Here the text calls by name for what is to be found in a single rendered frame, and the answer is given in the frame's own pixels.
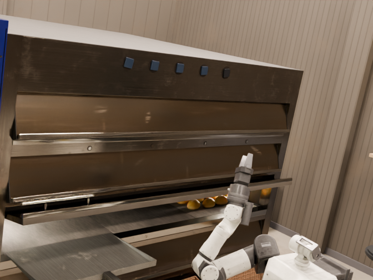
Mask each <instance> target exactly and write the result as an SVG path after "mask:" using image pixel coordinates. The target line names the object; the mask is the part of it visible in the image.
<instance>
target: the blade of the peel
mask: <svg viewBox="0 0 373 280"><path fill-rule="evenodd" d="M4 254H5V255H6V256H7V257H8V258H9V259H10V260H11V261H12V262H13V263H14V264H15V265H16V266H17V267H18V268H19V269H20V270H21V271H22V272H23V273H24V274H25V275H26V276H27V277H28V278H29V279H30V280H101V279H102V278H103V272H107V271H111V272H112V273H113V274H114V275H115V276H118V275H121V274H125V273H129V272H133V271H137V270H140V269H145V268H148V267H152V266H156V262H157V260H156V259H154V258H153V257H151V256H149V255H147V254H146V253H144V252H142V251H141V250H139V249H137V248H135V247H134V246H132V245H130V244H129V243H127V242H125V241H124V240H122V239H120V238H118V237H117V236H115V235H113V234H112V233H106V234H100V235H97V236H91V237H85V238H79V239H73V240H70V241H64V242H58V243H52V244H46V245H42V246H36V247H31V248H25V249H19V250H15V251H9V252H4Z"/></svg>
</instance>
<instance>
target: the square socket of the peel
mask: <svg viewBox="0 0 373 280"><path fill-rule="evenodd" d="M102 280H120V279H119V278H118V277H117V276H115V275H114V274H113V273H112V272H111V271H107V272H103V278H102Z"/></svg>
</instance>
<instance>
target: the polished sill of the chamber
mask: <svg viewBox="0 0 373 280"><path fill-rule="evenodd" d="M266 211H267V209H266V208H264V207H261V206H257V207H253V208H252V212H251V216H250V218H252V217H257V216H262V215H265V214H266ZM224 217H225V216H224V213H220V214H214V215H211V216H205V217H199V218H193V219H187V220H184V221H178V222H173V223H167V224H161V225H157V226H152V227H146V228H140V229H135V230H131V231H125V232H119V233H114V234H113V235H115V236H117V237H118V238H120V239H122V240H124V241H125V242H127V243H133V242H138V241H143V240H147V239H152V238H157V237H162V236H167V235H170V234H176V233H180V232H186V231H191V230H194V229H199V228H204V227H210V226H214V225H218V224H220V222H222V220H223V219H224ZM14 267H17V266H16V265H15V264H14V263H13V262H12V261H11V260H10V259H9V258H8V257H7V256H6V255H5V254H2V255H1V260H0V271H1V270H4V269H10V268H14Z"/></svg>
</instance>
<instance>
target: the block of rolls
mask: <svg viewBox="0 0 373 280"><path fill-rule="evenodd" d="M227 196H228V195H222V196H215V197H208V198H206V199H205V200H204V198H201V199H194V200H191V201H182V202H177V203H179V204H187V208H188V209H198V208H199V207H200V202H202V201H203V203H202V205H203V207H205V208H211V207H214V206H215V204H218V205H225V204H227V202H228V200H227ZM214 200H215V201H214Z"/></svg>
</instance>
